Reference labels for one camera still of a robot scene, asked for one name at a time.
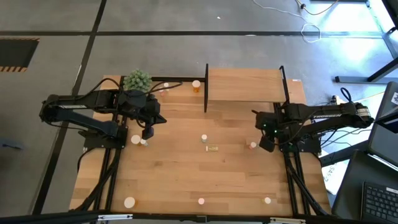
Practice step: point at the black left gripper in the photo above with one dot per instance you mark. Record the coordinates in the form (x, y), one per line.
(152, 109)

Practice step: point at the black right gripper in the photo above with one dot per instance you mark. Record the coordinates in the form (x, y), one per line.
(267, 123)

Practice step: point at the large orange medicine bottle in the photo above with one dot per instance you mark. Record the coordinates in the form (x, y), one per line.
(135, 139)
(196, 84)
(129, 202)

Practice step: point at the yellow-green labelled medicine bottle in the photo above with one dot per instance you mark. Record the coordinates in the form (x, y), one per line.
(212, 148)

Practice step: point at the yellow medicine bottle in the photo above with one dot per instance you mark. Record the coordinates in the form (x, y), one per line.
(267, 200)

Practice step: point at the teal medicine bottle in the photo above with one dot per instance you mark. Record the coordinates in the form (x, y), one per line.
(143, 142)
(204, 137)

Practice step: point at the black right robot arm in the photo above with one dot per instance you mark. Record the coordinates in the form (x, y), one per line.
(311, 110)

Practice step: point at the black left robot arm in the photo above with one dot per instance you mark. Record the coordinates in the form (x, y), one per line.
(102, 99)

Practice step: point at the green plant in white pot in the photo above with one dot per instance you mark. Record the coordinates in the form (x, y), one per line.
(136, 80)

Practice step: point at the white printed paper sheet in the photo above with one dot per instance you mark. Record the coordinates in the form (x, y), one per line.
(334, 177)

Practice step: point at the beige power strip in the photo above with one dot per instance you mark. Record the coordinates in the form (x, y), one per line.
(335, 99)

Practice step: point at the black laptop with keyboard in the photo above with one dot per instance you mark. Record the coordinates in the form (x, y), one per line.
(351, 186)

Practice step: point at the dark laptop lid with sticker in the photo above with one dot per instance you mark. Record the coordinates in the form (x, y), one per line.
(384, 137)

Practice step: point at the black floor hatch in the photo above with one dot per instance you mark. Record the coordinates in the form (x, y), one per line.
(15, 53)

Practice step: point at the wooden shelf with black frame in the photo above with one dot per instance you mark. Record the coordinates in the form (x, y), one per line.
(245, 85)

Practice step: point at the black aluminium rig frame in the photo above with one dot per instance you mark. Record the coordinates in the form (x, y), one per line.
(171, 218)

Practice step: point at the black desk leg frame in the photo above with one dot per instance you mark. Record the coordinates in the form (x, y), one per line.
(351, 79)

